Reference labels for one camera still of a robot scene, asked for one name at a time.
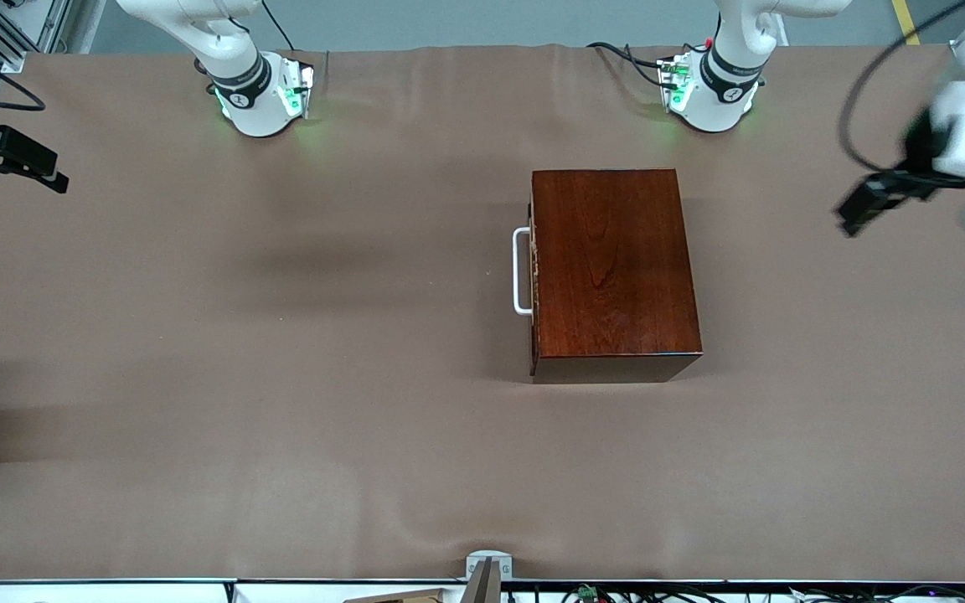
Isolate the grey metal bracket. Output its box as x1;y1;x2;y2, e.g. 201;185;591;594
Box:
459;550;513;603

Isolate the tan board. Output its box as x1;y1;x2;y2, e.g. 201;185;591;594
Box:
343;588;447;603

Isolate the tangled black cable bundle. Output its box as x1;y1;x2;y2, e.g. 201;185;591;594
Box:
562;583;965;603

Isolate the yellow floor tape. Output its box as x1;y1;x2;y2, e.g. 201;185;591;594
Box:
891;0;924;47

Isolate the brown table cloth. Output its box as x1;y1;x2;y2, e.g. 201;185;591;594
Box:
0;44;965;583

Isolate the thin black base cable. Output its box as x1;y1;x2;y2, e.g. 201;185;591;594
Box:
261;0;299;53

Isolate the wooden drawer with white handle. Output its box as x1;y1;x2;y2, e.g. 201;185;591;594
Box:
513;201;540;374

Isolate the white table edge rail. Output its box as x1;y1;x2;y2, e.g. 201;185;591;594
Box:
0;580;462;603

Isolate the dark brown wooden cabinet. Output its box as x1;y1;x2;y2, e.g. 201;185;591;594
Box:
529;168;704;384

